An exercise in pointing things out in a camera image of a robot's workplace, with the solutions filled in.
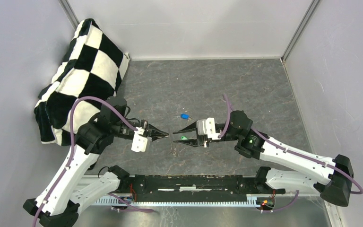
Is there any black white checkered blanket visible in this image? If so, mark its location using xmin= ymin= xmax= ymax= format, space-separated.
xmin=34 ymin=18 xmax=130 ymax=146

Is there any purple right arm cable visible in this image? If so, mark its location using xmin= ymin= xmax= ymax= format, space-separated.
xmin=222 ymin=93 xmax=363 ymax=213

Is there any white slotted cable duct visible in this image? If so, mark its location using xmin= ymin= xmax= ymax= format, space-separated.
xmin=92 ymin=195 xmax=260 ymax=208

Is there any blue tagged key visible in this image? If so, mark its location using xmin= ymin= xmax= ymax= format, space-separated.
xmin=180 ymin=113 xmax=191 ymax=121

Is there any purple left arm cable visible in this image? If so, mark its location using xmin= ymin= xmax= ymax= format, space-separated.
xmin=32 ymin=96 xmax=155 ymax=227

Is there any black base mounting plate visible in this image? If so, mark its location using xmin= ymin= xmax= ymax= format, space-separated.
xmin=114 ymin=175 xmax=286 ymax=202

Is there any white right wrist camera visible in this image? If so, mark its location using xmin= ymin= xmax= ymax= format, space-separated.
xmin=196 ymin=117 xmax=221 ymax=140

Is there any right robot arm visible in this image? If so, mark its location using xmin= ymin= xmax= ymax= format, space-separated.
xmin=177 ymin=110 xmax=354 ymax=207

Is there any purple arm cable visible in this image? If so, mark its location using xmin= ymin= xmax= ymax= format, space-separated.
xmin=32 ymin=96 xmax=155 ymax=227
xmin=222 ymin=93 xmax=363 ymax=213

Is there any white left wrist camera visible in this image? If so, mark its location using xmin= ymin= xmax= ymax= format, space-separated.
xmin=131 ymin=127 xmax=152 ymax=152

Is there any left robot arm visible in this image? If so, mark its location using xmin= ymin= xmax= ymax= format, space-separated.
xmin=23 ymin=96 xmax=169 ymax=227

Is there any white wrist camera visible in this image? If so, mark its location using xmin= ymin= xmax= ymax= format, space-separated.
xmin=131 ymin=127 xmax=152 ymax=152
xmin=196 ymin=117 xmax=221 ymax=140

